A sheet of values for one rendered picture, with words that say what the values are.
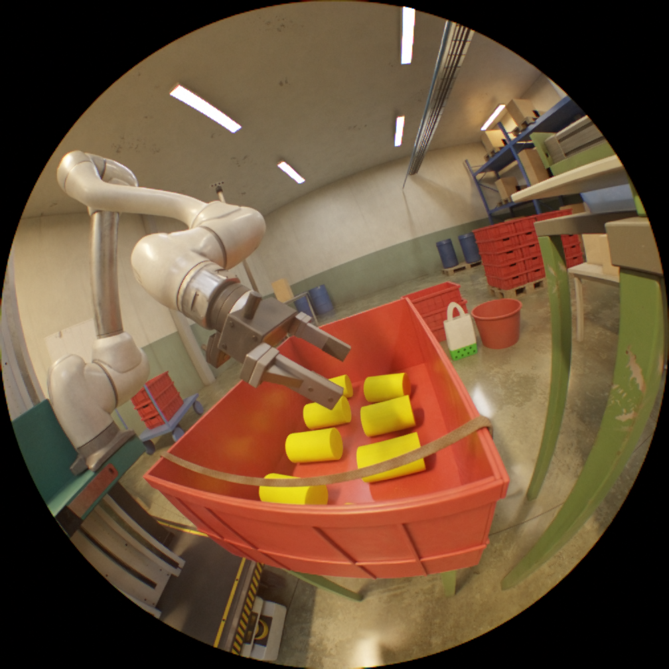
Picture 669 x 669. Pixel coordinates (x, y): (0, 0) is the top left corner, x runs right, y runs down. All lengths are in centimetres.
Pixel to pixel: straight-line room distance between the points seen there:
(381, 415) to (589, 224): 51
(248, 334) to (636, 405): 37
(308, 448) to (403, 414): 20
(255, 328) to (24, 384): 77
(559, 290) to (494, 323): 143
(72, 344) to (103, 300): 349
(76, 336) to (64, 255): 142
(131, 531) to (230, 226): 93
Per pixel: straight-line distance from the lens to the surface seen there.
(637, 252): 19
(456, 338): 195
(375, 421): 48
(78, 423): 68
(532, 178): 652
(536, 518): 107
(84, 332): 434
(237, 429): 49
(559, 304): 56
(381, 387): 57
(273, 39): 374
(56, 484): 82
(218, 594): 91
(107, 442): 69
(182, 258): 35
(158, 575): 107
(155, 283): 36
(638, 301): 20
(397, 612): 98
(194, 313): 33
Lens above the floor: 97
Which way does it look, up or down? 13 degrees down
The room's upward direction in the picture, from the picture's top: 22 degrees counter-clockwise
